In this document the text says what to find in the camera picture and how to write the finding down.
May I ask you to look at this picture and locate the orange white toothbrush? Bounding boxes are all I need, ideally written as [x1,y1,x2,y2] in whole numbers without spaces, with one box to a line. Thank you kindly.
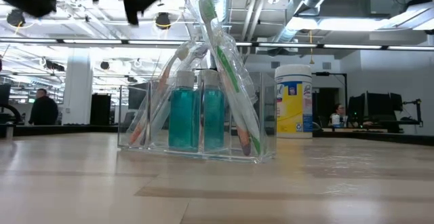
[233,115,254,157]
[127,42,191,147]

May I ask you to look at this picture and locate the green white toothbrush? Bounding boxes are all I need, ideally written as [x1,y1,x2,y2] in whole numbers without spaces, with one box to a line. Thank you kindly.
[197,0,262,156]

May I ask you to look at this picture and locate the black round ceiling lamp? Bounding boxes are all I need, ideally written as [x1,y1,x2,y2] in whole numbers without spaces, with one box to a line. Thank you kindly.
[6,9,26,27]
[155,12,172,30]

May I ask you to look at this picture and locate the person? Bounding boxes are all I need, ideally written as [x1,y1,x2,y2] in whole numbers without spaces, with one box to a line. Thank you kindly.
[28,88,60,126]
[328,102,352,128]

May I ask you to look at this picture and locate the black cabinet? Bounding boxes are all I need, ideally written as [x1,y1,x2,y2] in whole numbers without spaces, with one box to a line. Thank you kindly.
[90,93,113,126]

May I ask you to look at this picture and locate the clear acrylic organizer box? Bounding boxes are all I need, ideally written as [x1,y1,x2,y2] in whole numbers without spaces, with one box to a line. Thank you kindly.
[117,70,277,164]

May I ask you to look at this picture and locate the yellow white Lysol wipes canister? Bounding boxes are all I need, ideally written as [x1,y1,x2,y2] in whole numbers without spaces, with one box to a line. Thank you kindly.
[274,64,314,140]

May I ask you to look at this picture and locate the long ceiling light strip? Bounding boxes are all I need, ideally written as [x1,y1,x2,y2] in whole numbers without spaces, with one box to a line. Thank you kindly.
[0,39,434,51]

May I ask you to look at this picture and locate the black computer monitor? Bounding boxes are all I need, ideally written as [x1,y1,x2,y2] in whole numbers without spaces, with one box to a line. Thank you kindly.
[365,91,405,125]
[347,94,367,124]

